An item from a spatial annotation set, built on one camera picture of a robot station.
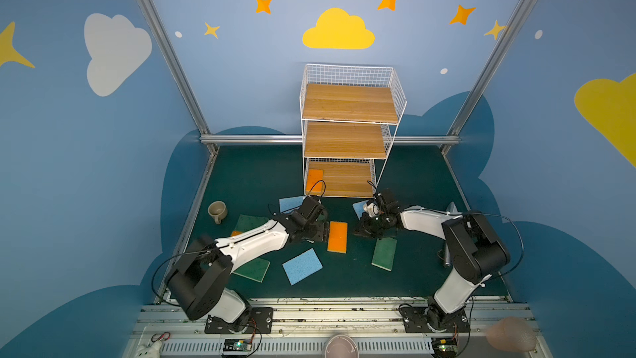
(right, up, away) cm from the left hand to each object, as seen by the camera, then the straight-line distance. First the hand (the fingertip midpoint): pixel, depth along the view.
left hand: (322, 226), depth 87 cm
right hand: (+13, -2, +5) cm, 14 cm away
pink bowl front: (+5, -31, -16) cm, 36 cm away
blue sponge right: (+15, +4, +12) cm, 20 cm away
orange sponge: (+6, -5, +4) cm, 9 cm away
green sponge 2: (-23, -14, -3) cm, 27 cm away
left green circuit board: (-25, -31, -15) cm, 43 cm away
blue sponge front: (-7, -13, -3) cm, 15 cm away
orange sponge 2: (-4, +17, +21) cm, 27 cm away
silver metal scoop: (+53, +4, +14) cm, 55 cm away
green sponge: (+22, -10, +1) cm, 25 cm away
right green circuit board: (+36, -33, -15) cm, 51 cm away
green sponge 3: (-30, 0, +8) cm, 31 cm away
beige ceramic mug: (-41, +4, +10) cm, 43 cm away
